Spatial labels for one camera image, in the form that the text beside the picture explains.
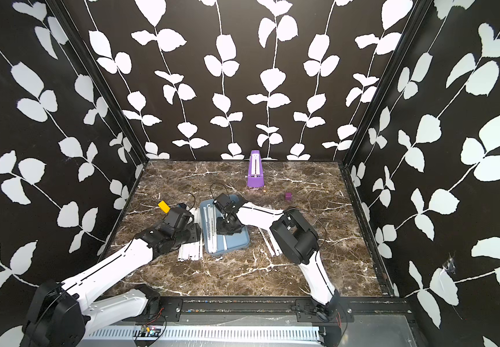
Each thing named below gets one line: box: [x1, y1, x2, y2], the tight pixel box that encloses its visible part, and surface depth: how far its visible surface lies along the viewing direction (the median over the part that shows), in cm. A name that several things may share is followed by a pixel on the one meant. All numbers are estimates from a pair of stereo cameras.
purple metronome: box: [247, 149, 266, 188], surface depth 109 cm
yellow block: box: [157, 200, 171, 214], surface depth 102 cm
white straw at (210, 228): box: [203, 203, 217, 254], surface depth 95 cm
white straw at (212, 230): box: [207, 203, 218, 254], surface depth 94 cm
